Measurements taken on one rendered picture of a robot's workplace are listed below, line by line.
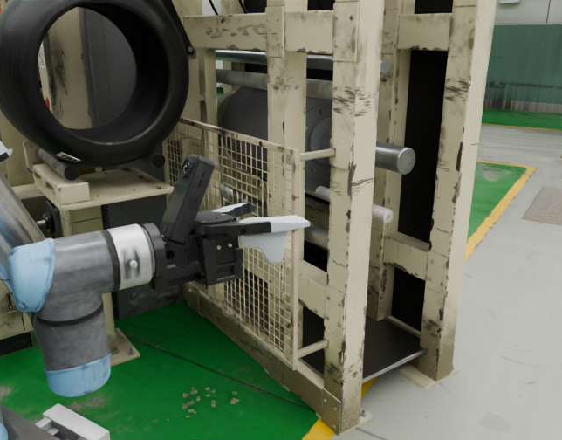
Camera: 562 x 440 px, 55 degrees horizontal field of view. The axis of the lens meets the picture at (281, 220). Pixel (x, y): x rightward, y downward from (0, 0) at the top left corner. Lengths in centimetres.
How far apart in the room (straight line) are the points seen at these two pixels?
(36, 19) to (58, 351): 116
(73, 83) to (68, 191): 49
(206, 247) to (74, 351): 19
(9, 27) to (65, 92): 45
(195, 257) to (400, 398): 158
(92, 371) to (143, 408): 146
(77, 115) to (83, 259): 149
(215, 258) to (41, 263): 20
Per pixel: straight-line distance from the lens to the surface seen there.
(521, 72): 1038
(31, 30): 168
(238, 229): 67
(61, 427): 105
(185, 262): 70
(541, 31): 1033
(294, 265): 158
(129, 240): 66
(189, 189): 68
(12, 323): 257
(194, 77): 219
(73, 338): 67
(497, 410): 223
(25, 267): 64
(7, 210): 74
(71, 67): 209
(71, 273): 64
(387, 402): 215
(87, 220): 220
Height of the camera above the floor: 130
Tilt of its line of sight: 19 degrees down
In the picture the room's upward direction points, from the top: straight up
